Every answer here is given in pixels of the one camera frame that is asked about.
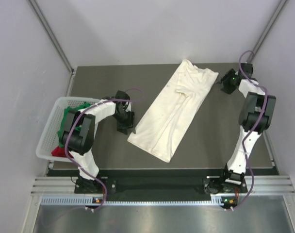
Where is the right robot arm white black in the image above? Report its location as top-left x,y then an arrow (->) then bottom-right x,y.
218,63 -> 277,192

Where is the white t shirt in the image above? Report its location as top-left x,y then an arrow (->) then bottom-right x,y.
128,60 -> 219,163

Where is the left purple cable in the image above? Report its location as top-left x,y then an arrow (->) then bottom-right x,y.
65,87 -> 145,209

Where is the aluminium frame post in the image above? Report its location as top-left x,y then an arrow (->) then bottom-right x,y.
247,0 -> 289,63
27,0 -> 77,75

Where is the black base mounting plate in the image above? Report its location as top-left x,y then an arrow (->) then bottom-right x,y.
47,160 -> 247,202

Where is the white plastic laundry basket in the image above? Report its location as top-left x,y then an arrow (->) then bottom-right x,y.
36,97 -> 100,163

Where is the red t shirt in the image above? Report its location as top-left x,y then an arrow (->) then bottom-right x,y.
51,146 -> 66,158

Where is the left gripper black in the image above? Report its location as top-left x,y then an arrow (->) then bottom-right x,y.
113,110 -> 135,135

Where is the green t shirt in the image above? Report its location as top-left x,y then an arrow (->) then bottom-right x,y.
57,102 -> 91,148

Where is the grey slotted cable duct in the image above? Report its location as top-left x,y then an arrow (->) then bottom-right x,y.
40,196 -> 239,207

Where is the right aluminium frame post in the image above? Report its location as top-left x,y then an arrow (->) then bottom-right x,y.
247,0 -> 289,63

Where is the left aluminium frame post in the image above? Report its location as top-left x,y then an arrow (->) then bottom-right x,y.
27,0 -> 77,75

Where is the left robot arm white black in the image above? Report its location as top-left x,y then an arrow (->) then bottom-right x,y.
59,90 -> 135,193

